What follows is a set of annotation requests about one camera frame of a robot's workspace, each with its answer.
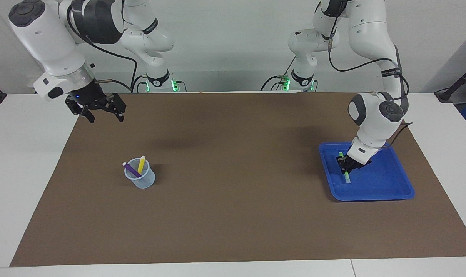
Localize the blue plastic tray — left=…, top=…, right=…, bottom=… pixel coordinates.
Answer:
left=319, top=142, right=415, bottom=202

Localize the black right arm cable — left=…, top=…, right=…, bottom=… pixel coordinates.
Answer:
left=65, top=0, right=141, bottom=93

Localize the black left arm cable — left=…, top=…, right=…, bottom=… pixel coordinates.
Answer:
left=327, top=23, right=413, bottom=149

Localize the brown table mat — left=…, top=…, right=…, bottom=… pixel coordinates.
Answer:
left=10, top=92, right=466, bottom=267

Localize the black stand pole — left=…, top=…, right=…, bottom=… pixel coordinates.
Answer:
left=435, top=62, right=466, bottom=103

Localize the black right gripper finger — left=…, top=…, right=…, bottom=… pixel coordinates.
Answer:
left=107, top=93, right=127, bottom=123
left=80, top=104, right=97, bottom=123

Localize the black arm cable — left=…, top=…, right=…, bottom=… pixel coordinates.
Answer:
left=327, top=23, right=413, bottom=149
left=65, top=0, right=141, bottom=93

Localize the purple pen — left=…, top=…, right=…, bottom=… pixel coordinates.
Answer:
left=122, top=162, right=142, bottom=178

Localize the clear plastic cup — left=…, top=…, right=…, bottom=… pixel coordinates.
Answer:
left=124, top=158, right=155, bottom=189

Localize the green pen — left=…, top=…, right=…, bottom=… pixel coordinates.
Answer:
left=339, top=152, right=351, bottom=184

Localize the black base cable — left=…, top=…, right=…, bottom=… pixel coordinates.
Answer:
left=261, top=56, right=297, bottom=91
left=131, top=75, right=149, bottom=93

